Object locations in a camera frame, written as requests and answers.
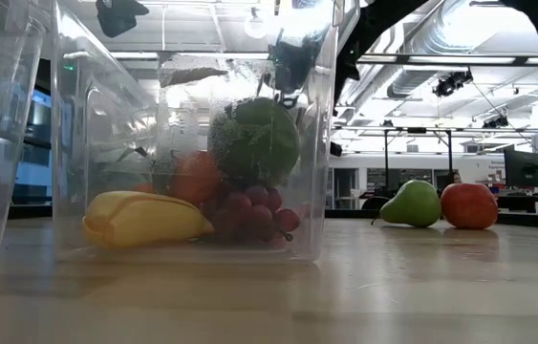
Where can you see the dark green apple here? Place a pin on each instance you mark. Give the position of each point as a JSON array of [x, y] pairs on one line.
[[259, 143]]

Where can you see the purple grape bunch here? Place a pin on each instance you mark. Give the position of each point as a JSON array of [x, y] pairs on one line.
[[259, 210]]

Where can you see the orange tomato cluster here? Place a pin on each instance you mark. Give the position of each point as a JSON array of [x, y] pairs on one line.
[[197, 177]]

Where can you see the green pear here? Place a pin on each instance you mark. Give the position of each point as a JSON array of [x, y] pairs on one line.
[[414, 205]]

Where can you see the yellow banana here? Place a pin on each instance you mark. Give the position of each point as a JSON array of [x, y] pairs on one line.
[[144, 220]]

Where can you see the red orange apple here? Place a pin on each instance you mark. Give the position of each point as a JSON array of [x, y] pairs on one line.
[[469, 206]]

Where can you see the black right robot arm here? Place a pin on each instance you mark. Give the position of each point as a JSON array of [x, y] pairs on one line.
[[383, 19]]

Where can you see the round ceiling lamp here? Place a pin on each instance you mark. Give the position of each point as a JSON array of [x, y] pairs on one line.
[[249, 29]]

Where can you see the black ceiling spotlight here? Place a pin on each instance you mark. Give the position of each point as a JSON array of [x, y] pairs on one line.
[[452, 83], [495, 122]]

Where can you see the person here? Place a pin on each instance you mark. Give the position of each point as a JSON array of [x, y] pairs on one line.
[[456, 178]]

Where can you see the black overhead light bar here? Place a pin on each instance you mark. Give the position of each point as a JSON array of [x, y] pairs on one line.
[[519, 60]]

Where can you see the black computer monitor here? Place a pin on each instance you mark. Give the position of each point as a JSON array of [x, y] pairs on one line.
[[524, 168]]

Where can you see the black gantry frame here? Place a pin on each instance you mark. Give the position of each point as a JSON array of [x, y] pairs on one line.
[[386, 157]]

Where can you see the silver ceiling duct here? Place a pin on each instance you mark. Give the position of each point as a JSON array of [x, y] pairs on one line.
[[445, 28]]

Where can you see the black table frame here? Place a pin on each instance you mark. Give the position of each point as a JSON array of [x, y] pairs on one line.
[[526, 221]]

